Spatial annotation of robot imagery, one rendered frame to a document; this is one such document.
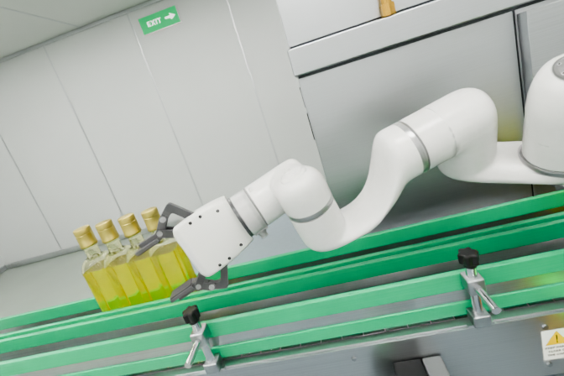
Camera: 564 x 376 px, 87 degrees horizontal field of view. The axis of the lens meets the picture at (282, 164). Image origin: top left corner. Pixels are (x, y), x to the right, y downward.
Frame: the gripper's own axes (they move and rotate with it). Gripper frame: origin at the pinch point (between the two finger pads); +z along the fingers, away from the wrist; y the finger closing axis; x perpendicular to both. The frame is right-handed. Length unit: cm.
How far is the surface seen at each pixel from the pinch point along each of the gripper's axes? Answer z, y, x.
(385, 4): -63, 18, -7
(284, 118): -108, 3, -309
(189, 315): 1.1, -9.5, -1.5
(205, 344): 2.0, -15.6, -2.0
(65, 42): 63, 224, -365
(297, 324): -13.0, -21.7, 0.3
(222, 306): -1.4, -16.1, -11.5
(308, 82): -44.0, 13.6, -16.7
